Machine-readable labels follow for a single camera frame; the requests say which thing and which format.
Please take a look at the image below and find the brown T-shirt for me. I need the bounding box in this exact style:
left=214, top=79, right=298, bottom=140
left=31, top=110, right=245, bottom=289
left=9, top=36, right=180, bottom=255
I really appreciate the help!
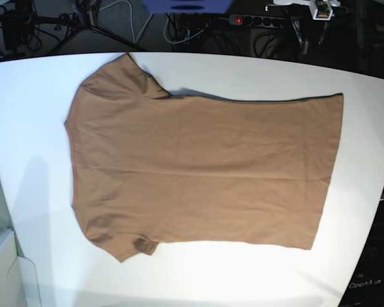
left=65, top=55, right=344, bottom=262

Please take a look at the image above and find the blue plastic object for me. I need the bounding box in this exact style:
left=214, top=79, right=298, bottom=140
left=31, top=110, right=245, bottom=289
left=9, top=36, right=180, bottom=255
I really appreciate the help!
left=142, top=0, right=233, bottom=13

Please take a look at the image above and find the black power strip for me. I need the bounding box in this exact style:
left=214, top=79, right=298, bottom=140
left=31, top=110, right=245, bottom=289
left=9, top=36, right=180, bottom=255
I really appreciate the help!
left=226, top=15, right=291, bottom=29

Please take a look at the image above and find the black tripod stand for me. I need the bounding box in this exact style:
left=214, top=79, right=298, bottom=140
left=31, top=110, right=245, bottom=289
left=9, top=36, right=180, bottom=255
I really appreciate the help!
left=29, top=1, right=147, bottom=56

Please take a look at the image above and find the white foam board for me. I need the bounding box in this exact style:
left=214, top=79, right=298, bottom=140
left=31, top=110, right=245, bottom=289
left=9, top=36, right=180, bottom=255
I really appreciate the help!
left=0, top=229, right=42, bottom=306

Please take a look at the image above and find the black OpenArm box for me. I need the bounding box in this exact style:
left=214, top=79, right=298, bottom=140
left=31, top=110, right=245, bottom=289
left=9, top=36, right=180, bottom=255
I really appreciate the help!
left=339, top=200, right=384, bottom=306

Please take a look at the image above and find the white cable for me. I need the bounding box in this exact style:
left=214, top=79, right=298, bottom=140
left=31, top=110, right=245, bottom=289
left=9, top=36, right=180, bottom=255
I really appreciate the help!
left=92, top=0, right=154, bottom=44

